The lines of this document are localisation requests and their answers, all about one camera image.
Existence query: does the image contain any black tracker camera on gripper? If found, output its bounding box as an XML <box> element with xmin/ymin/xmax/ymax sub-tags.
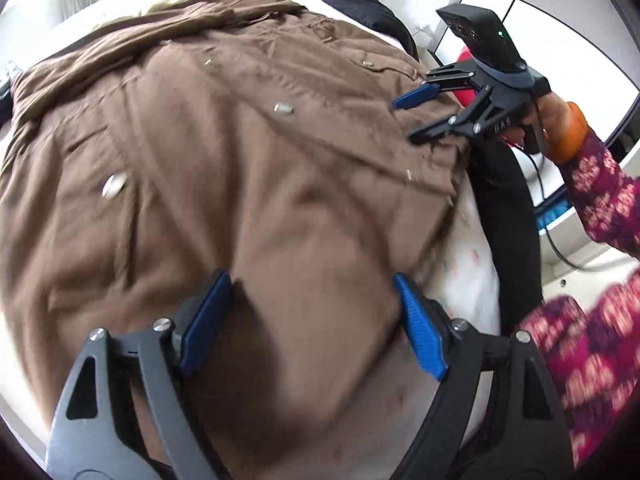
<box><xmin>437</xmin><ymin>3</ymin><xmax>534</xmax><ymax>89</ymax></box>

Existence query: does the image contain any left forearm floral sleeve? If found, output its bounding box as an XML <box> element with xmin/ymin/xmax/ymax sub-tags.
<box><xmin>520</xmin><ymin>271</ymin><xmax>639</xmax><ymax>467</ymax></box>

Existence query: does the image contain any red object beside bed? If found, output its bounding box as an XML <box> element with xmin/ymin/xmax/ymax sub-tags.
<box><xmin>449</xmin><ymin>46</ymin><xmax>484</xmax><ymax>109</ymax></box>

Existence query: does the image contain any black quilted jacket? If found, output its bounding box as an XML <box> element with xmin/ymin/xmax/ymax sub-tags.
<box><xmin>0</xmin><ymin>64</ymin><xmax>22</xmax><ymax>125</ymax></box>

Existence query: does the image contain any brown cotton coat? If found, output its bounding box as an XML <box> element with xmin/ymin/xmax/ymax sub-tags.
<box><xmin>1</xmin><ymin>0</ymin><xmax>466</xmax><ymax>479</ymax></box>

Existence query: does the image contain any right forearm floral sleeve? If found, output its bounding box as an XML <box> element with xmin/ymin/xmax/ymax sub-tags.
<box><xmin>548</xmin><ymin>102</ymin><xmax>639</xmax><ymax>258</ymax></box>

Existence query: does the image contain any black cable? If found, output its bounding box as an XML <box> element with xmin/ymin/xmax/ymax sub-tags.
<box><xmin>514</xmin><ymin>144</ymin><xmax>601</xmax><ymax>273</ymax></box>

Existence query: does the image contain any floral cherry bed sheet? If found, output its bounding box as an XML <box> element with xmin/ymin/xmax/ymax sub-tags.
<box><xmin>414</xmin><ymin>177</ymin><xmax>500</xmax><ymax>335</ymax></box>

